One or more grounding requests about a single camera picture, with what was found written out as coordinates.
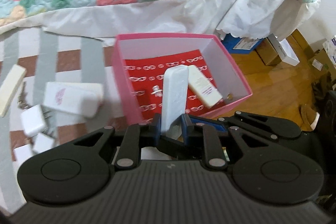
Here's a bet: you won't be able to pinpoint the floral quilt bedspread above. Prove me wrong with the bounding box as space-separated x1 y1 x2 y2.
43 0 321 42

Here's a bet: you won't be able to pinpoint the white textured long case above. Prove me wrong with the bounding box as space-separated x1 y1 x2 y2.
161 66 189 132

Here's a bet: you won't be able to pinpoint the red patterned lining paper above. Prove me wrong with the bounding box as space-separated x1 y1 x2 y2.
122 49 223 122

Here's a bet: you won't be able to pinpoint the brown cardboard box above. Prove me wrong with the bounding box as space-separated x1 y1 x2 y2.
256 38 282 65

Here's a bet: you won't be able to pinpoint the tan slipper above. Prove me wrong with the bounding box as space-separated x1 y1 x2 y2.
301 103 320 131

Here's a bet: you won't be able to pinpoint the blue box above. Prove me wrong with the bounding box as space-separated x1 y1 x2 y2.
222 32 263 54

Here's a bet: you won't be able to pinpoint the striped rug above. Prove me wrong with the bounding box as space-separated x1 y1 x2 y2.
0 28 132 214

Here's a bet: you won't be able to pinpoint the long white box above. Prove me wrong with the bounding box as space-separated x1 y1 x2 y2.
268 34 300 66

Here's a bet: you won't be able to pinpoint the metal keys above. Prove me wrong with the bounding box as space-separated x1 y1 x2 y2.
17 82 29 109

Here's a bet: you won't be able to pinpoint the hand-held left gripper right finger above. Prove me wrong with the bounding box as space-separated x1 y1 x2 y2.
181 114 263 170

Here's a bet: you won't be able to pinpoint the white charger plug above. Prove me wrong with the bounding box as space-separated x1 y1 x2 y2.
20 105 51 135

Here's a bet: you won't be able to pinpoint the cardboard box with white label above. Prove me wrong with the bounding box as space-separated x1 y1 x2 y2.
307 36 336 72

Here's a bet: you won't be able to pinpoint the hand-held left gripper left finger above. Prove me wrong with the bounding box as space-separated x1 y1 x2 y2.
73 113 163 170

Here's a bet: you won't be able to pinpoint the cream bar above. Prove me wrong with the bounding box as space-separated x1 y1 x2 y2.
0 64 27 118

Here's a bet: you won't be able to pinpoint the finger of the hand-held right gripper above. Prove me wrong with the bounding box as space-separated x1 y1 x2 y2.
189 111 303 141
157 135 206 159

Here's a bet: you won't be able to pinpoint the cream case with pink label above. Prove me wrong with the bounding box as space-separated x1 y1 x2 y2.
187 65 223 108

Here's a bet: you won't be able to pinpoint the pink cardboard box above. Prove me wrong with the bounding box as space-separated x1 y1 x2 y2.
112 33 253 125

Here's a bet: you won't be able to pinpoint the white cube adapter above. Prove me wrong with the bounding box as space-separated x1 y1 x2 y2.
31 132 55 155
13 145 34 161

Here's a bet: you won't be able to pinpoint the white case with pink print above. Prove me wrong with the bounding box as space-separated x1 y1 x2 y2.
43 82 100 119

